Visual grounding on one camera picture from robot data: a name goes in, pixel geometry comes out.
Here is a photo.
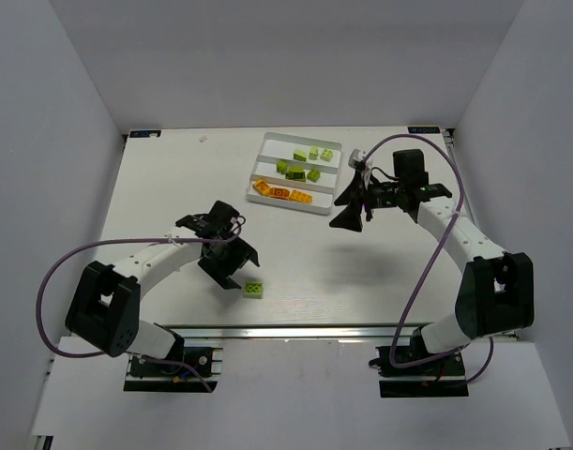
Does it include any lime 2x2 lego brick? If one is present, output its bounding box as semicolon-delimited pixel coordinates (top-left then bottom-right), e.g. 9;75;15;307
307;168;322;183

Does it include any pale lime 2x2 brick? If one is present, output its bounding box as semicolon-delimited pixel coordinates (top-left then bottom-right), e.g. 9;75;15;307
320;148;334;162

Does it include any orange sloped lego brick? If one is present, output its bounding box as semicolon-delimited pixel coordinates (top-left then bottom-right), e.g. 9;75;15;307
252;179;271;196

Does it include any orange 2x4 lego brick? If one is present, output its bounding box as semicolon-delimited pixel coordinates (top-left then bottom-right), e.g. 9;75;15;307
288;189;313;204

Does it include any lime sloped lego brick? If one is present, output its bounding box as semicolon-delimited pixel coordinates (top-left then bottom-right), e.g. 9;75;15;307
285;166;307;183

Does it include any lime 2x3 lego brick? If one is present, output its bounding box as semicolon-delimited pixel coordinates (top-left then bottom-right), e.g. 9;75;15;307
293;149;308;161

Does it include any orange curved lego brick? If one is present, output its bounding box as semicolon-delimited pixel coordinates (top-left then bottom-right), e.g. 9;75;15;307
268;187;290;199

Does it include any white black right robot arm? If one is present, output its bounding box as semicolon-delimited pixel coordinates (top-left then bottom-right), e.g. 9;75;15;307
329;149;535;369

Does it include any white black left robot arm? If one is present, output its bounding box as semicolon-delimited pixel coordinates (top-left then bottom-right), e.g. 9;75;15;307
65;201;259;361

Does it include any lime 2x3 brick front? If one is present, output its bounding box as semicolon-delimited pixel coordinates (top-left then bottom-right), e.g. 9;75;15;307
243;281;264;298

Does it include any blue label right corner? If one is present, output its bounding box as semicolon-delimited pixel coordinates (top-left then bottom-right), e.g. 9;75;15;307
407;126;441;134

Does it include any blue label corner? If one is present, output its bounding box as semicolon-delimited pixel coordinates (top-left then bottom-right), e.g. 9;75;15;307
407;126;441;134
128;129;161;139

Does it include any white three-compartment tray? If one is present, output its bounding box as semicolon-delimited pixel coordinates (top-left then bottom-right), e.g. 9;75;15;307
247;132;342;216

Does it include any blue label left corner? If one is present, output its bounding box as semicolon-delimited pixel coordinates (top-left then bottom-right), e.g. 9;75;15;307
128;129;161;139

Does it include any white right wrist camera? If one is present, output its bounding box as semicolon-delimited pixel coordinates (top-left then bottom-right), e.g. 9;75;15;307
348;149;372;172

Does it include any aluminium front rail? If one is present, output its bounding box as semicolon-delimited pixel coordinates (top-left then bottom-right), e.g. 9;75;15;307
171;322;520;342

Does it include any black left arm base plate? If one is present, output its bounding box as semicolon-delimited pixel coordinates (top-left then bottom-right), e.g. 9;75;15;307
123;340;223;394

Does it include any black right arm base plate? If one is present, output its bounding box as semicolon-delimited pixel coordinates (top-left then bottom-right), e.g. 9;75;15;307
369;346;469;398

